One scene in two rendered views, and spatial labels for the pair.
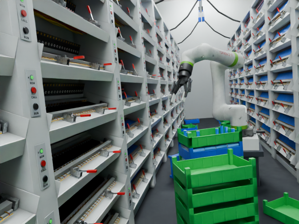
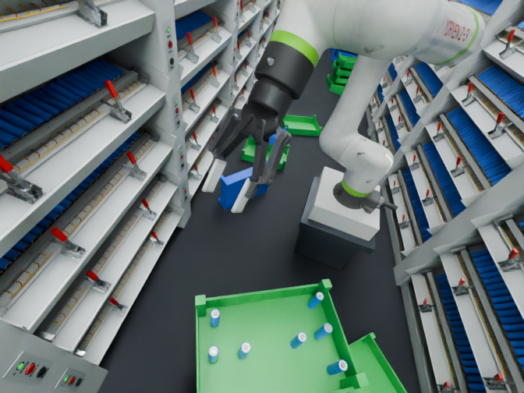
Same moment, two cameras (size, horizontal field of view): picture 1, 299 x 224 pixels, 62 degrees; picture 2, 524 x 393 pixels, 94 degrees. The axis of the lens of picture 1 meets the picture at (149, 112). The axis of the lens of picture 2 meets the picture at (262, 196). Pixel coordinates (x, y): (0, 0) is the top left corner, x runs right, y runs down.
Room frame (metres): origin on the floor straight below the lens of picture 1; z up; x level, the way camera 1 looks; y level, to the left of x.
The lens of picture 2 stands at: (1.27, -0.20, 1.07)
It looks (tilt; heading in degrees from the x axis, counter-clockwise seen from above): 47 degrees down; 350
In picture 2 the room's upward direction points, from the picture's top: 14 degrees clockwise
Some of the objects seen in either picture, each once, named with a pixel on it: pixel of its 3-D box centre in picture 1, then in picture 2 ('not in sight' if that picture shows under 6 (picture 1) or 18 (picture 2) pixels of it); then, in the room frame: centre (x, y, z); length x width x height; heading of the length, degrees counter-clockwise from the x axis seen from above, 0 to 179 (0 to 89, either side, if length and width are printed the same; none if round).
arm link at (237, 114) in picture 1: (236, 116); (363, 167); (1.98, -0.69, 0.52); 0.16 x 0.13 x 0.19; 42
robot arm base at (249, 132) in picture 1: (246, 131); (365, 196); (1.95, -0.75, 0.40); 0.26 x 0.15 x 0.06; 63
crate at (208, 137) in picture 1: (208, 134); (273, 342); (1.38, -0.32, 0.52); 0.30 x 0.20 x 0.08; 100
